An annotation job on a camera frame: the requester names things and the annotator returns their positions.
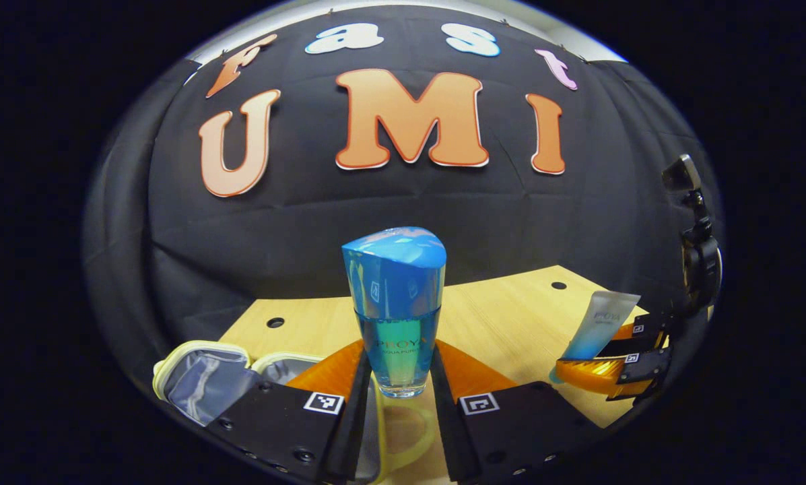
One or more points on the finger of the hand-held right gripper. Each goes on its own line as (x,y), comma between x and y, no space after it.
(655,330)
(648,367)

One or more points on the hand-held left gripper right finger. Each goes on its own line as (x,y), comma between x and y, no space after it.
(446,424)

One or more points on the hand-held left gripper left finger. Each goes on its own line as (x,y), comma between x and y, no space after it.
(355,417)

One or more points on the pale blue skin care tube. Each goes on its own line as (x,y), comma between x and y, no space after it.
(605,323)

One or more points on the blue capped glass bottle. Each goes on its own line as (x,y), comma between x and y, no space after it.
(396,296)

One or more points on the small cream suitcase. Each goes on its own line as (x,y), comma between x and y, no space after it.
(200,384)

